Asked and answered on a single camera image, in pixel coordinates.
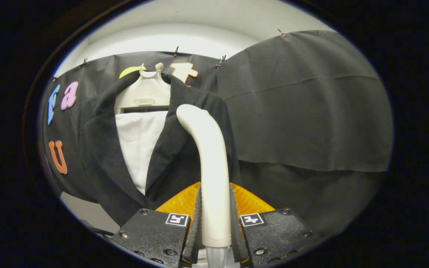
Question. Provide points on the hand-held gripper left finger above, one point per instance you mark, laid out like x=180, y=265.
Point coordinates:
x=195, y=230

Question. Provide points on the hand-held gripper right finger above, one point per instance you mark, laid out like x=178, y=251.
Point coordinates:
x=235, y=230

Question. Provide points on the black blazer jacket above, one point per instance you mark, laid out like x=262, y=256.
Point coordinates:
x=173, y=156

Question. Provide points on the white shirt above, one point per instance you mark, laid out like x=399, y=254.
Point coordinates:
x=140, y=145

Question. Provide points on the grey cabinet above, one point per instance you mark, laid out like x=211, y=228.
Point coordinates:
x=88, y=214

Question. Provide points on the black backdrop cloth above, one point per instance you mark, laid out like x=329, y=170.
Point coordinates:
x=304, y=111

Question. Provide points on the white plastic hanger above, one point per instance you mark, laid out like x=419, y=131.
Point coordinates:
x=143, y=91

